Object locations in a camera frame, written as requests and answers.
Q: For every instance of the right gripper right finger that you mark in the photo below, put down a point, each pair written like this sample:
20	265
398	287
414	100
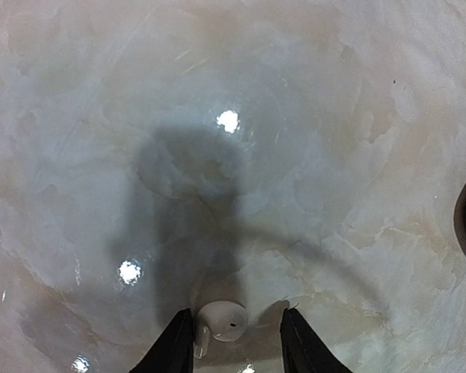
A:
302	349

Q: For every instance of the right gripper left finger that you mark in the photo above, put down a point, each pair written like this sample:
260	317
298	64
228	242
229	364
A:
172	352

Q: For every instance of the white earbud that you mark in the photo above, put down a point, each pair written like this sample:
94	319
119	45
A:
223	321

